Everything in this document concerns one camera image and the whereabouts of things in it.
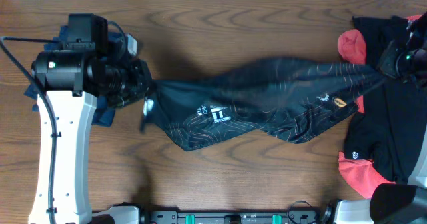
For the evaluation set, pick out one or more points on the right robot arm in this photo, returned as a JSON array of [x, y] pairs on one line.
[[394, 203]]

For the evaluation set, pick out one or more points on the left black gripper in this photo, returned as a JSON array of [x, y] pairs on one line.
[[141, 80]]

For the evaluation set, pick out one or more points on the plain black shirt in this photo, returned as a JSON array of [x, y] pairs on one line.
[[390, 131]]

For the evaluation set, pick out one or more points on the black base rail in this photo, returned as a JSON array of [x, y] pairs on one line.
[[287, 217]]

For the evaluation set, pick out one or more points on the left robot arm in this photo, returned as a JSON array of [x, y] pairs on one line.
[[87, 67]]

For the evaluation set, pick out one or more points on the black orange patterned jersey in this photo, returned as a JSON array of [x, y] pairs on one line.
[[291, 99]]

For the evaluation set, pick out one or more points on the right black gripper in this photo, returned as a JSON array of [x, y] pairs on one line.
[[388, 66]]

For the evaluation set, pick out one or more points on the red orange garment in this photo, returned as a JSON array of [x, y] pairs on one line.
[[360, 174]]

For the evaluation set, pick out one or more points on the folded navy blue garment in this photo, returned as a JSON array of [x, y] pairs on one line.
[[104, 114]]

